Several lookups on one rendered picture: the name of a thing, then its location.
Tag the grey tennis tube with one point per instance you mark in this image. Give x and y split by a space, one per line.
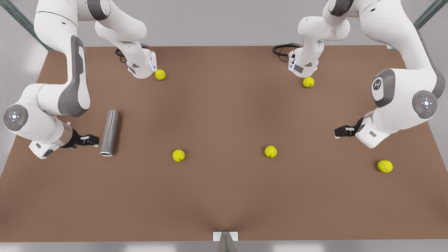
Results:
110 133

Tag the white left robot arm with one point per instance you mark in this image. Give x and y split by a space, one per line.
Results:
395 31

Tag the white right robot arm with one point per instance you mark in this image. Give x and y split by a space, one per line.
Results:
52 31

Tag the yellow tennis ball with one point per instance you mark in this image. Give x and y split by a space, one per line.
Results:
160 74
270 151
384 166
308 82
178 155

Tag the silver frame post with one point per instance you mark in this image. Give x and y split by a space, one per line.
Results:
21 21
225 241
428 13

